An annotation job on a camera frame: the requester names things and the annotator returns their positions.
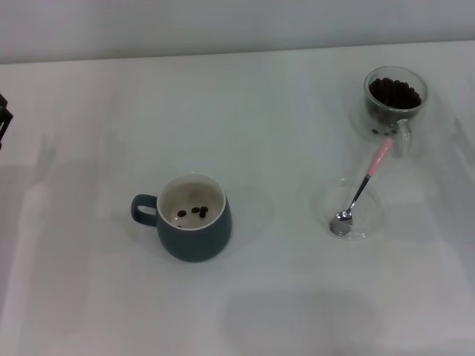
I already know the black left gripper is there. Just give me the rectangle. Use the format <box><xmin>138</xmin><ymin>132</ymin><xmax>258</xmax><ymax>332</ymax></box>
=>
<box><xmin>0</xmin><ymin>92</ymin><xmax>15</xmax><ymax>150</ymax></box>

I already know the pink-handled metal spoon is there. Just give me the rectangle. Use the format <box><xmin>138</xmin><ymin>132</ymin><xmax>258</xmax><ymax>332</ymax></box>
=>
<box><xmin>329</xmin><ymin>137</ymin><xmax>395</xmax><ymax>237</ymax></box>

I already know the double-walled glass cup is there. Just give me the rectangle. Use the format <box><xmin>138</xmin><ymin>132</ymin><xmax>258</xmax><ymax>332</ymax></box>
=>
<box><xmin>350</xmin><ymin>65</ymin><xmax>428</xmax><ymax>159</ymax></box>

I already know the dark blue ceramic mug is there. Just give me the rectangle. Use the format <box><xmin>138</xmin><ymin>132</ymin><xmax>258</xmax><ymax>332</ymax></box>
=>
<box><xmin>130</xmin><ymin>172</ymin><xmax>233</xmax><ymax>263</ymax></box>

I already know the clear glass saucer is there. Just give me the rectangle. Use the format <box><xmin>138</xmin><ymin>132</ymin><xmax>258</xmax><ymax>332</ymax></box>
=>
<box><xmin>313</xmin><ymin>177</ymin><xmax>389</xmax><ymax>243</ymax></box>

